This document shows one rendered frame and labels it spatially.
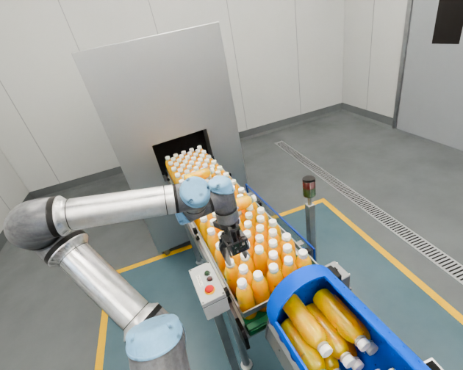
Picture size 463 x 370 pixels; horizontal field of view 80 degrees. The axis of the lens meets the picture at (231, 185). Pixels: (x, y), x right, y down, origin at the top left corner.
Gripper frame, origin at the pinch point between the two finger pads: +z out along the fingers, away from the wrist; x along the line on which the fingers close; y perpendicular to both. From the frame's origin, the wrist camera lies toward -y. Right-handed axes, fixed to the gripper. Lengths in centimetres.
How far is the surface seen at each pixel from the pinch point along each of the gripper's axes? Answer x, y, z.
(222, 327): -12.7, -6.6, 44.2
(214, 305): -13.5, 1.4, 17.1
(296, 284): 12.3, 20.7, 0.9
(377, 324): 24.2, 41.7, 2.9
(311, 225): 52, -24, 26
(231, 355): -13, -7, 68
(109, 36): -2, -414, -88
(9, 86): -154, -430, -53
